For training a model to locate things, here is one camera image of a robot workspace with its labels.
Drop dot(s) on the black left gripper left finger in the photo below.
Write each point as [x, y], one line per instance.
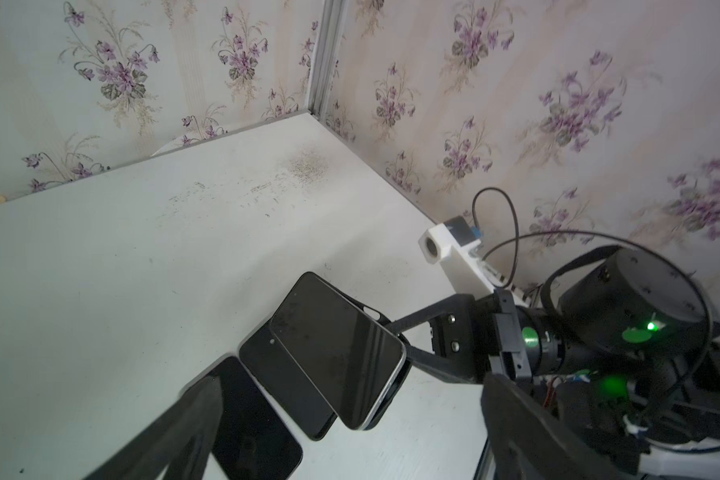
[177, 445]

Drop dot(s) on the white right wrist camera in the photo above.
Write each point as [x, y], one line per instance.
[453, 245]

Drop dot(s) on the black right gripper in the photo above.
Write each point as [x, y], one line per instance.
[471, 338]

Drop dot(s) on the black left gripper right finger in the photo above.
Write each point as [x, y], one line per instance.
[528, 443]

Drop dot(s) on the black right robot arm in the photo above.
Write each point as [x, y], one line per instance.
[627, 359]

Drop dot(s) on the black phone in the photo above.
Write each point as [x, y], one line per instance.
[349, 357]
[252, 440]

